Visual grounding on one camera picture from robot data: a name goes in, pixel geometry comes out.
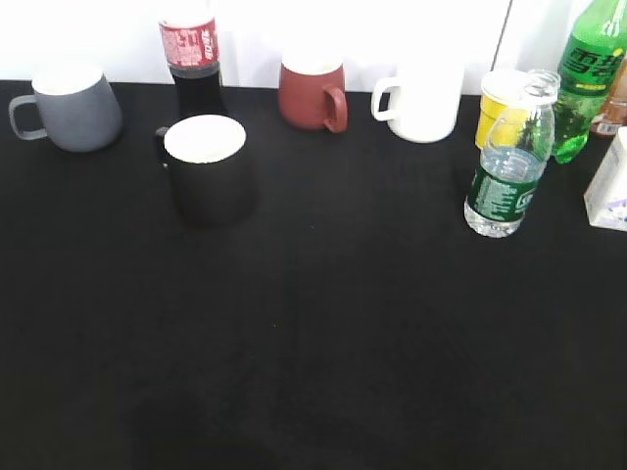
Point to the white milk carton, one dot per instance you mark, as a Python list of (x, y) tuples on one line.
[(605, 197)]

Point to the orange drink bottle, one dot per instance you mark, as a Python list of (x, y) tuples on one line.
[(612, 114)]

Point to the cola bottle red label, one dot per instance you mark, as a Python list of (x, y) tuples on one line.
[(189, 35)]

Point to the yellow paper cup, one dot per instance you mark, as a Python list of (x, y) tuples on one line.
[(501, 89)]

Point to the black mug white inside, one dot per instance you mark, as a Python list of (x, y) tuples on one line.
[(210, 169)]

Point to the grey ceramic mug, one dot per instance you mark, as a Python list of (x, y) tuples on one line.
[(77, 106)]

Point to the dark red ceramic mug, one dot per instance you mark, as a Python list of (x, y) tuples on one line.
[(311, 91)]

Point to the clear water bottle green label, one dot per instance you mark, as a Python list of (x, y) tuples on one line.
[(513, 158)]

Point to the white ceramic mug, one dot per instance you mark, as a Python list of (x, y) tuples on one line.
[(420, 102)]

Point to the green sprite bottle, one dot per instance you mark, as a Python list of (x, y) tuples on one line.
[(593, 55)]

